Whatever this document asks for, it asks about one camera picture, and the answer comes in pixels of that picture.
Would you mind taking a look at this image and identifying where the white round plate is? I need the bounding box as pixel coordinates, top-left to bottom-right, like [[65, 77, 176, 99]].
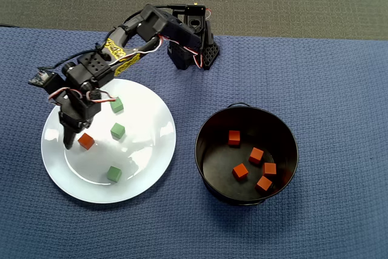
[[41, 78, 177, 204]]

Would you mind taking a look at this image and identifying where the black camera cable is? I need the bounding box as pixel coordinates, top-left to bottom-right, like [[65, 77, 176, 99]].
[[36, 8, 146, 72]]

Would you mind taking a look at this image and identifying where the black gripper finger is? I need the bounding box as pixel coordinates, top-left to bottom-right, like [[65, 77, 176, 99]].
[[58, 110, 92, 150]]

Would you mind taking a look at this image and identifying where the white red servo wire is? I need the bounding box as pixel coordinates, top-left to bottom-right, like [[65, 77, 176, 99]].
[[48, 87, 118, 104]]

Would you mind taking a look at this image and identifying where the red cube with black mark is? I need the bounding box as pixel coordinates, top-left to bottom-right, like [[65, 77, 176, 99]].
[[232, 163, 249, 181]]

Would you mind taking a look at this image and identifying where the black cable with plug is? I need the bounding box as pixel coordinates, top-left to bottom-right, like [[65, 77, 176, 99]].
[[156, 3, 186, 10]]

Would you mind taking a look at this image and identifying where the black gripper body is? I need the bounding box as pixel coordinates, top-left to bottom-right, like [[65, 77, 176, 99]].
[[56, 88, 103, 122]]

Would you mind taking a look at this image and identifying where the green cube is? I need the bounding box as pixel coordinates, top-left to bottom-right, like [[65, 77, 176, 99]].
[[106, 166, 123, 183], [110, 122, 126, 140], [109, 96, 124, 113]]

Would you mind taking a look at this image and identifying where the black metal bucket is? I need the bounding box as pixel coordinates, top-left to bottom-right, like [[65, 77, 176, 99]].
[[194, 102, 299, 206]]

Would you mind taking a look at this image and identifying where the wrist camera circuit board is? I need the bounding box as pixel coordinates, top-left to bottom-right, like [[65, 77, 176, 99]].
[[28, 69, 66, 96]]

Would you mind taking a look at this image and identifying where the blue woven cloth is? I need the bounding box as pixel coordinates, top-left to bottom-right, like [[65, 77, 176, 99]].
[[0, 25, 388, 259]]

